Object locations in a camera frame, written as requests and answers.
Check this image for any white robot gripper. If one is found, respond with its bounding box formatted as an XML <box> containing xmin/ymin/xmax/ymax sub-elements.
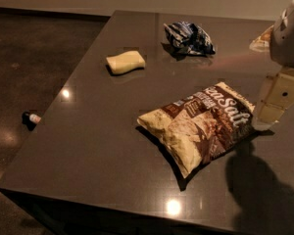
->
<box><xmin>252</xmin><ymin>0</ymin><xmax>294</xmax><ymax>131</ymax></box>

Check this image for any brown sea salt chip bag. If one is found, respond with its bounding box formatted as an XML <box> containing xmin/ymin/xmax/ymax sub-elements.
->
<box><xmin>137</xmin><ymin>82</ymin><xmax>254</xmax><ymax>177</ymax></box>

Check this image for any pale snack bag at edge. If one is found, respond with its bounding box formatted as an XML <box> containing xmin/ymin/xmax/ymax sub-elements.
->
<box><xmin>249</xmin><ymin>25</ymin><xmax>273</xmax><ymax>52</ymax></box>

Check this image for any blue crumpled chip bag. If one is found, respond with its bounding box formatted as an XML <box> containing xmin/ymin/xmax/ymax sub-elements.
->
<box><xmin>164</xmin><ymin>22</ymin><xmax>216</xmax><ymax>56</ymax></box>

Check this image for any yellow sponge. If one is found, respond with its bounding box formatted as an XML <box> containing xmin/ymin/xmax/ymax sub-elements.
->
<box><xmin>106</xmin><ymin>51</ymin><xmax>146</xmax><ymax>75</ymax></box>

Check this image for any small dark bottle on floor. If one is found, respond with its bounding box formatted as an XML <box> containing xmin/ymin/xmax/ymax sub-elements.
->
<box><xmin>22</xmin><ymin>112</ymin><xmax>41</xmax><ymax>124</ymax></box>

